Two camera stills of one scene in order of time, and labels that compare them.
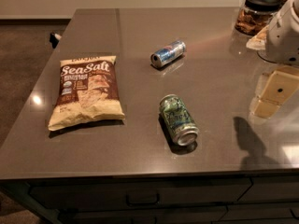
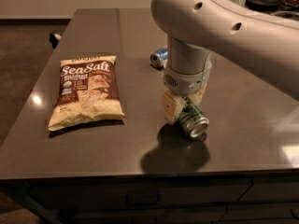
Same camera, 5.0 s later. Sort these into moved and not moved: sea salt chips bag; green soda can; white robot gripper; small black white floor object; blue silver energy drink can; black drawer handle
Moved: green soda can; white robot gripper
Not moved: small black white floor object; sea salt chips bag; blue silver energy drink can; black drawer handle
